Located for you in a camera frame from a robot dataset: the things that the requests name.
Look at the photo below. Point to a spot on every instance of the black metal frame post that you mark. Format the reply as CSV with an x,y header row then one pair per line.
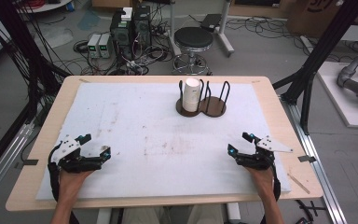
x,y
18,46
320,53

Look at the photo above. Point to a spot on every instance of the person's right leg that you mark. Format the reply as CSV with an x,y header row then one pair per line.
x,y
205,215

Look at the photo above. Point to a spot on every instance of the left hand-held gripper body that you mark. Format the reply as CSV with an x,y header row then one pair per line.
x,y
74,163

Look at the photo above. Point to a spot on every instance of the white foam mat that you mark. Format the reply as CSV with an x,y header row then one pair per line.
x,y
136,180

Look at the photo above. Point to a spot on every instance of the aluminium rail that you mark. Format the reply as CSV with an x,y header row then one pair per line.
x,y
315,161
6,158

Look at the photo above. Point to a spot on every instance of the black round stool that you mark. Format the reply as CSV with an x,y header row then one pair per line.
x,y
193,39

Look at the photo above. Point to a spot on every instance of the stack of white paper cups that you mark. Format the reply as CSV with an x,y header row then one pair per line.
x,y
191,95

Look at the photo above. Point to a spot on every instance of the grey bench power supply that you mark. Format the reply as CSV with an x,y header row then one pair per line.
x,y
104,46
93,46

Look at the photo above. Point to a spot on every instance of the white power strip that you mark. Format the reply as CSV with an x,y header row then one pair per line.
x,y
133,66

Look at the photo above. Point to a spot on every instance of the white floor board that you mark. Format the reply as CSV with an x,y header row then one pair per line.
x,y
348,102

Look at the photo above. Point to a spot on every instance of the dark wooden cup holder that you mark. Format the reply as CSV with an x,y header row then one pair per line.
x,y
213,105

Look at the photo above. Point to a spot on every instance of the person's left leg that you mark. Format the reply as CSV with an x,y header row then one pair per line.
x,y
143,216

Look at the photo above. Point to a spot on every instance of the white table leg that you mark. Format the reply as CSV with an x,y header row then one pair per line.
x,y
233,213
104,216

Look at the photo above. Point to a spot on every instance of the person's left hand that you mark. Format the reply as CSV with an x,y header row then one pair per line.
x,y
71,183

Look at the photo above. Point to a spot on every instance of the white box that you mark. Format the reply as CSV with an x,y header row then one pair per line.
x,y
126,14

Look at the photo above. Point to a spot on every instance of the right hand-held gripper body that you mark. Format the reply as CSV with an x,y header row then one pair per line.
x,y
258,161

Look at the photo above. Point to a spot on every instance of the black computer tower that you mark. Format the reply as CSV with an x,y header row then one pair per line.
x,y
121,32
142,28

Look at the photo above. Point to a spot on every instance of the cardboard box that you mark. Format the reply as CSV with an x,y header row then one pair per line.
x,y
317,15

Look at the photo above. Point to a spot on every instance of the thin wooden stick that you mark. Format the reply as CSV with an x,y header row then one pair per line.
x,y
298,183

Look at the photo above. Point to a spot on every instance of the black tape piece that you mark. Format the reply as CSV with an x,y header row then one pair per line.
x,y
307,159
30,162

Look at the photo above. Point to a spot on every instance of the person's leg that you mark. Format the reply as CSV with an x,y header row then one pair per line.
x,y
143,216
205,215

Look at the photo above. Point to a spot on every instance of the person's right hand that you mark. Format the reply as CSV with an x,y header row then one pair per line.
x,y
262,182

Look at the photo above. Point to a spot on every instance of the black flat device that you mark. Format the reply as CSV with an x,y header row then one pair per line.
x,y
211,21

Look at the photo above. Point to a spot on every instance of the white metal stand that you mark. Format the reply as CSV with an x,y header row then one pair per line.
x,y
225,31

